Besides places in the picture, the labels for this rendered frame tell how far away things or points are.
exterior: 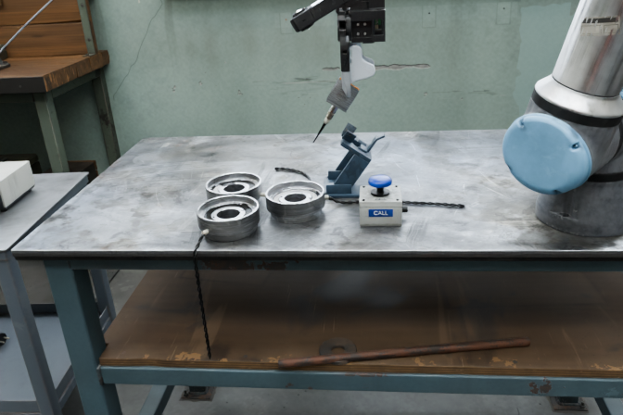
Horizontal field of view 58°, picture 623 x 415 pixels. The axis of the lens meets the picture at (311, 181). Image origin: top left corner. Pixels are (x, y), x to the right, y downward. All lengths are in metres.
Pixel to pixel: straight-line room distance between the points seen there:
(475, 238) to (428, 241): 0.07
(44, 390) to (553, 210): 1.22
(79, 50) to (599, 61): 2.30
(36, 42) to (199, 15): 0.73
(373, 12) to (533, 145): 0.36
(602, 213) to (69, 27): 2.29
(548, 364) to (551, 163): 0.43
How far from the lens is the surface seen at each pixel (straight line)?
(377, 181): 0.94
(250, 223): 0.94
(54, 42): 2.79
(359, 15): 0.99
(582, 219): 0.97
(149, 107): 2.80
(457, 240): 0.92
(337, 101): 1.04
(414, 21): 2.53
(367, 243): 0.90
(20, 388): 1.75
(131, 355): 1.16
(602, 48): 0.77
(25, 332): 1.50
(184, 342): 1.16
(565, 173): 0.80
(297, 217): 0.96
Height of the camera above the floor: 1.24
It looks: 22 degrees down
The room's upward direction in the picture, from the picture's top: 3 degrees counter-clockwise
